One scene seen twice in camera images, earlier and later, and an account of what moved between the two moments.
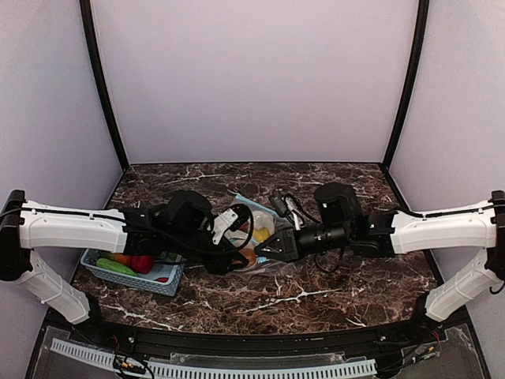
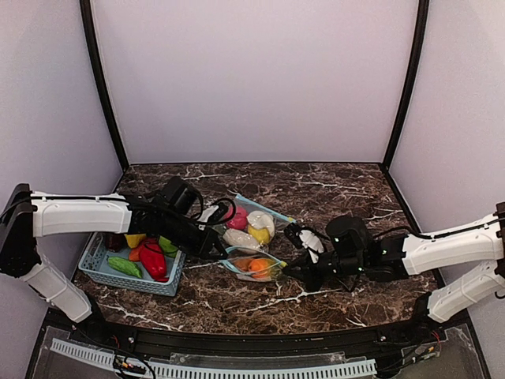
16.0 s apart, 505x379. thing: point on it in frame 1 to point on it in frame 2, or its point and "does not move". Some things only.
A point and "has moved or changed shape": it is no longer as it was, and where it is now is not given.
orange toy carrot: x=122 y=258 to x=259 y=264
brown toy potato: x=250 y=255 has moved or changed shape
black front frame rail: x=346 y=340 does not move
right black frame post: x=420 y=43 does not move
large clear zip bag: x=251 y=221 does not move
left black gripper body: x=220 y=263 to x=213 y=245
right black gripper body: x=289 y=243 to x=312 y=271
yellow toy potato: x=260 y=234 does not move
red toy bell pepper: x=142 y=264 to x=153 y=258
